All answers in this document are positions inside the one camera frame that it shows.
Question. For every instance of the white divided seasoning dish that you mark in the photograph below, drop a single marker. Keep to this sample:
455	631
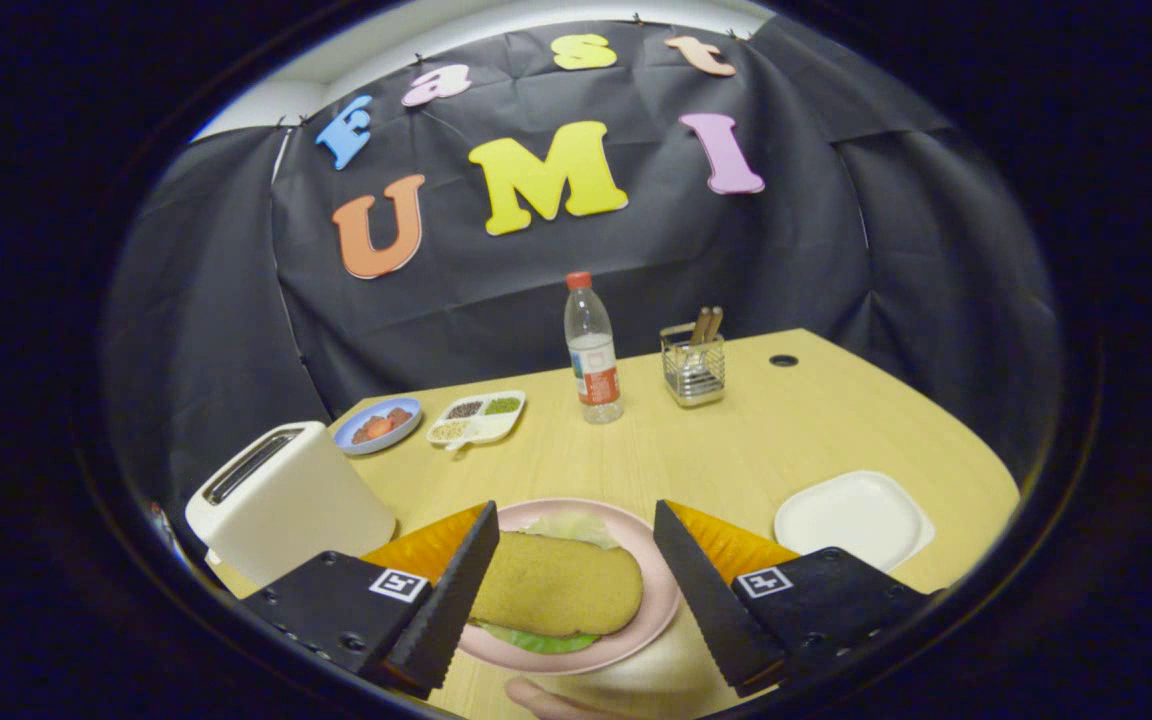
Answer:
481	430

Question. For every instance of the brown meat piece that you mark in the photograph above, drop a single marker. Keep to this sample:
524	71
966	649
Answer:
361	433
400	415

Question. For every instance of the white toaster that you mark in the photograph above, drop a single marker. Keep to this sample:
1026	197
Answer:
296	510

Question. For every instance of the green lettuce leaf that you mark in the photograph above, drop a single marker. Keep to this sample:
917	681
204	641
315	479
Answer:
546	641

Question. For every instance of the blue round plate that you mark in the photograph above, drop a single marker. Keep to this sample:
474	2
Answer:
401	435

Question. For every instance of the white square plate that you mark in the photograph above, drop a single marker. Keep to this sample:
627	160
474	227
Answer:
851	520

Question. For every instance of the black backdrop cloth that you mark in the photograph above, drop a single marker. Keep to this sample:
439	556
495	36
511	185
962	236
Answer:
786	250

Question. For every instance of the brown toast slice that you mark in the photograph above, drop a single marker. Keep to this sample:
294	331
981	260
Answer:
556	590

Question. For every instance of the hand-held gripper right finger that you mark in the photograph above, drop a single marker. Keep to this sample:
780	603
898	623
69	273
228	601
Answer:
706	600

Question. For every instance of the pink round plate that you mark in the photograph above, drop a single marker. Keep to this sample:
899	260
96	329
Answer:
656	590

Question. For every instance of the clear bottle with red cap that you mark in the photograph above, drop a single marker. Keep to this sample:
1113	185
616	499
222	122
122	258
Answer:
593	350

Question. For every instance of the wooden utensils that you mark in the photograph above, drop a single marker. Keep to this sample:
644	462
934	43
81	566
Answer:
706	325

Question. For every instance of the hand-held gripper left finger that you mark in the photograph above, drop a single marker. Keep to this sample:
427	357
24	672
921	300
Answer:
446	610

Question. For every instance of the red tomato slice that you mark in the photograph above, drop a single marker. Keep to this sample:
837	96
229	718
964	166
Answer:
379	427

